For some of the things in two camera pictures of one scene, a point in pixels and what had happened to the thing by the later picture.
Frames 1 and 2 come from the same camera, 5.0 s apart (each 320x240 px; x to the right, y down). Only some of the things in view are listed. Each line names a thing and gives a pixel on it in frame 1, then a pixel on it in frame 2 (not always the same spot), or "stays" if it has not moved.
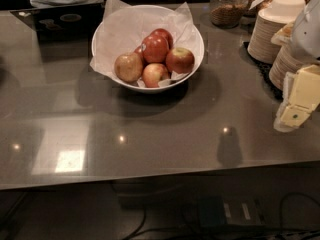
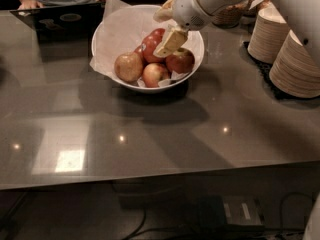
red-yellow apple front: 153,73 stays
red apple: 180,60 stays
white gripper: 307,34 to 187,11
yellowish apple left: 129,67 stays
